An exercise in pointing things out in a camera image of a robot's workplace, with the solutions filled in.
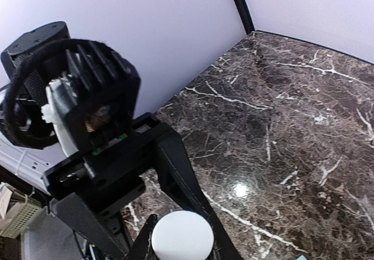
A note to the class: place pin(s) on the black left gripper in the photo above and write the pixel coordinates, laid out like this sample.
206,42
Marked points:
89,187

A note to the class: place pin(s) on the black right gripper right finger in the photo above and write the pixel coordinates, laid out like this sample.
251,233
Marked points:
223,248

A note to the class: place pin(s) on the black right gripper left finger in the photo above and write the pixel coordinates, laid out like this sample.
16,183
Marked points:
142,247

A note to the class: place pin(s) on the small white glue cap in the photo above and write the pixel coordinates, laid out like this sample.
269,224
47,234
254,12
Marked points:
182,235

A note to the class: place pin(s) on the light blue paper envelope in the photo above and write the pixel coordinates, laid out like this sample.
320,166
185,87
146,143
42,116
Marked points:
304,256

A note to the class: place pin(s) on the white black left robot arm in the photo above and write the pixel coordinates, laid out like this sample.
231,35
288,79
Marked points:
32,61

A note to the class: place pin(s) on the white plastic basket background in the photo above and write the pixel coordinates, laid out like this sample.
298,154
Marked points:
18,211

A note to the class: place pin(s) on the black left corner frame post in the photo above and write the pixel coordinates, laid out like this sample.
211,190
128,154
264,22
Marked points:
245,16

